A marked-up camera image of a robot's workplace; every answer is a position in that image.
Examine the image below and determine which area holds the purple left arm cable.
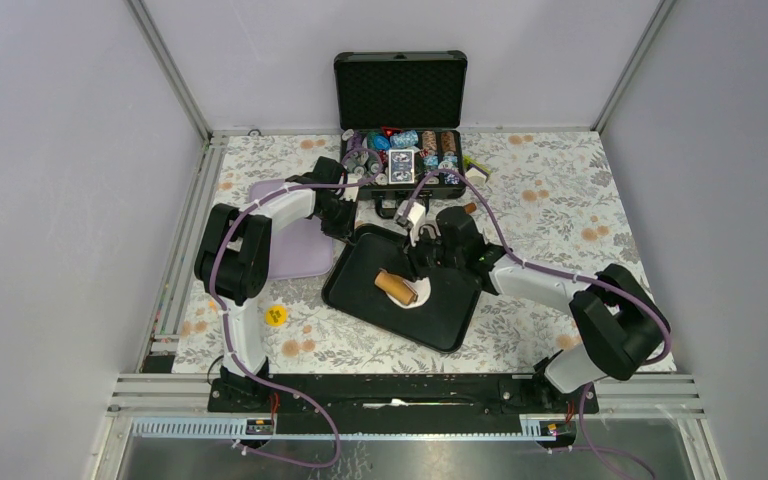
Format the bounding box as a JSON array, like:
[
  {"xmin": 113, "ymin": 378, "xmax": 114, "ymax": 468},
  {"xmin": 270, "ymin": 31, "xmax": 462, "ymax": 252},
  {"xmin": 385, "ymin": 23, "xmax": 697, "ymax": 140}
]
[{"xmin": 206, "ymin": 132, "xmax": 385, "ymax": 472}]

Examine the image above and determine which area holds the purple plastic tray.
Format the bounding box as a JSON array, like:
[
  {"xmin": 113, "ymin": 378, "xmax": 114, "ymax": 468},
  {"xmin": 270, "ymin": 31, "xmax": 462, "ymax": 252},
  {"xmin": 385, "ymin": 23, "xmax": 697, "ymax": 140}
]
[{"xmin": 249, "ymin": 180, "xmax": 334, "ymax": 280}]

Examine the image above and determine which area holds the black baking tray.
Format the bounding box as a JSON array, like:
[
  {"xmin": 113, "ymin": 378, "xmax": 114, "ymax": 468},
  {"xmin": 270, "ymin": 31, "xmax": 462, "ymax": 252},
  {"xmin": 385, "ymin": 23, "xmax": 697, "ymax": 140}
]
[{"xmin": 321, "ymin": 224, "xmax": 480, "ymax": 353}]

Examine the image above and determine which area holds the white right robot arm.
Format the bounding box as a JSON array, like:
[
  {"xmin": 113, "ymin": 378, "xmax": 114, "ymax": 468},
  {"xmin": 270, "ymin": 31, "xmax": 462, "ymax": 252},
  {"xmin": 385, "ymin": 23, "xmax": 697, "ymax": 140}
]
[{"xmin": 395, "ymin": 201, "xmax": 670, "ymax": 412}]

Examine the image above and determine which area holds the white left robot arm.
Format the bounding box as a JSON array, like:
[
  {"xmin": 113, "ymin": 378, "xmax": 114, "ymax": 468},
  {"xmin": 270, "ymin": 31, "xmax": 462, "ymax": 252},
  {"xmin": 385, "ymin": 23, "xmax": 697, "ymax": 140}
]
[{"xmin": 194, "ymin": 157, "xmax": 368, "ymax": 411}]

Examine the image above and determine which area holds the yellow round token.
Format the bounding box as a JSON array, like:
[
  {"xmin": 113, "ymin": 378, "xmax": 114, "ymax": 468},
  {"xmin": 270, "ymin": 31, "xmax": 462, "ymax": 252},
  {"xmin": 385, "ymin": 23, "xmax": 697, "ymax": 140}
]
[{"xmin": 264, "ymin": 305, "xmax": 288, "ymax": 327}]

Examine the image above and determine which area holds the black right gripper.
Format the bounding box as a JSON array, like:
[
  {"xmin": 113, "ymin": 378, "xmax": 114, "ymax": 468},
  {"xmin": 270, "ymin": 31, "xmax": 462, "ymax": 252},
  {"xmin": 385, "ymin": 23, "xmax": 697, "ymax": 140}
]
[{"xmin": 389, "ymin": 226, "xmax": 464, "ymax": 285}]

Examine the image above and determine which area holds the white dough disc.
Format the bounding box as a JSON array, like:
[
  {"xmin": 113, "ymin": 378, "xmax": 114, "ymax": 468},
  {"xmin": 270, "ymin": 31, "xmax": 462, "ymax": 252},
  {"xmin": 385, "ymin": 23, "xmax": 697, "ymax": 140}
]
[{"xmin": 386, "ymin": 277, "xmax": 432, "ymax": 309}]

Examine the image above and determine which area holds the wooden rolling pin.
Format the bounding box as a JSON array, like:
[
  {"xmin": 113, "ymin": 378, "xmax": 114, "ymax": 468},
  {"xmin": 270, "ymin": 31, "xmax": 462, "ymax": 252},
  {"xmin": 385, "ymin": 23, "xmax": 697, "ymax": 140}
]
[{"xmin": 374, "ymin": 270, "xmax": 415, "ymax": 304}]

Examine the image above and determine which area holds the blue playing card deck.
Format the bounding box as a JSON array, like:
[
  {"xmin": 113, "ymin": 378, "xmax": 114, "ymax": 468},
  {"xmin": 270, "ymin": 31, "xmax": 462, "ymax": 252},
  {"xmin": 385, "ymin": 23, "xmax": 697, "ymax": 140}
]
[{"xmin": 387, "ymin": 149, "xmax": 416, "ymax": 185}]

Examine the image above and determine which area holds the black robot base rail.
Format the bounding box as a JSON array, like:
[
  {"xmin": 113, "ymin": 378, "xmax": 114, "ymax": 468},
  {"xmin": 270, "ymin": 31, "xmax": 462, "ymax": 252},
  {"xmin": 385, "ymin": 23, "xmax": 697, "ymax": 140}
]
[{"xmin": 207, "ymin": 373, "xmax": 599, "ymax": 416}]

